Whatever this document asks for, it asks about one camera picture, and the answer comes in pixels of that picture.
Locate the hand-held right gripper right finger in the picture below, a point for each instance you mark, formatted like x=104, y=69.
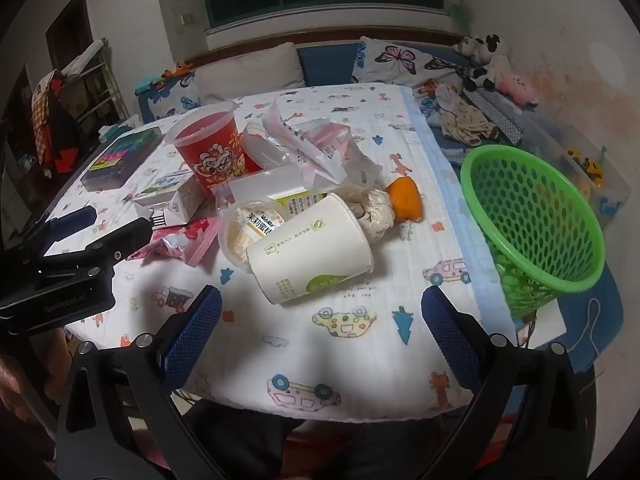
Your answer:
x=450, y=340

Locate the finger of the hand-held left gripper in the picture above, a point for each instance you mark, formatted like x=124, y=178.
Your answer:
x=75, y=219
x=120, y=242

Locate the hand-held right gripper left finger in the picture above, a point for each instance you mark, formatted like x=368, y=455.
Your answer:
x=195, y=335

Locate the pink snack packet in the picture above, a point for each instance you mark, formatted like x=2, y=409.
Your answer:
x=175, y=242

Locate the green plastic basket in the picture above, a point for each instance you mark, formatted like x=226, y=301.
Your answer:
x=570, y=287

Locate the orange peel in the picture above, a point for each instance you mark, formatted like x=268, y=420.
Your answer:
x=405, y=197

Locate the small white green carton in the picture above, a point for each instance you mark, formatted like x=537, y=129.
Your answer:
x=175, y=195

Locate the black colourful printed box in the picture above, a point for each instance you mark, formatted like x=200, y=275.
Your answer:
x=120, y=157

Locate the clear plastic pudding cup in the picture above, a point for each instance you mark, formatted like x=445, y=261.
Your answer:
x=240, y=240

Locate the white printed blanket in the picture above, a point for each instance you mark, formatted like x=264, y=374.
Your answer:
x=300, y=340

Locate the clothes rack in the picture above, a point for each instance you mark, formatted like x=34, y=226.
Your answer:
x=55, y=110

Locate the red printed cup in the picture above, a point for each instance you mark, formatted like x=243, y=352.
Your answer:
x=215, y=155

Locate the white paper cup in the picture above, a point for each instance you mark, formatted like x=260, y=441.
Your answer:
x=310, y=255

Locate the crumpled white tissue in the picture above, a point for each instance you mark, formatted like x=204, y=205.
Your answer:
x=375, y=212

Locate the clear plastic container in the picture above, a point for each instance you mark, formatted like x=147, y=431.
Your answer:
x=270, y=182

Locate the person's legs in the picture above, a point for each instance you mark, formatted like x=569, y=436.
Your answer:
x=325, y=450

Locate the orange toy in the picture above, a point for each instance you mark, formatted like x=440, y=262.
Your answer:
x=177, y=70

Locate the brown wooden door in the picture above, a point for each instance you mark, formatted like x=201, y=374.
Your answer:
x=70, y=35

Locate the beige pillow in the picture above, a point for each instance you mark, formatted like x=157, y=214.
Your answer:
x=250, y=72

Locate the clear storage bin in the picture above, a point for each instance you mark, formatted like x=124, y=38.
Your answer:
x=610, y=195

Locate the clear plastic bags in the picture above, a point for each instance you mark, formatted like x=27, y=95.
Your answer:
x=310, y=135

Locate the crumpled beige clothing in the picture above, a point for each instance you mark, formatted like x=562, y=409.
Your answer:
x=465, y=120

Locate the yellow toy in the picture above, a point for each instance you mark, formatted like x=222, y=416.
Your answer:
x=590, y=165

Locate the blue white patterned cloth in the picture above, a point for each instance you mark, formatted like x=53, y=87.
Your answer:
x=502, y=110

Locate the pink plush toy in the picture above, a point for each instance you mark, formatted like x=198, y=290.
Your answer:
x=520, y=87

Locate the blue cushion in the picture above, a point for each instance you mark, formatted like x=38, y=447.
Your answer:
x=327, y=65

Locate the black white cow plush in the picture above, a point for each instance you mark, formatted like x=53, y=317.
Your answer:
x=492, y=67

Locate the butterfly print pillow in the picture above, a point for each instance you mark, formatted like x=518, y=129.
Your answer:
x=395, y=60

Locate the wall switch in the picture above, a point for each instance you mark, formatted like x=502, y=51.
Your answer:
x=187, y=19

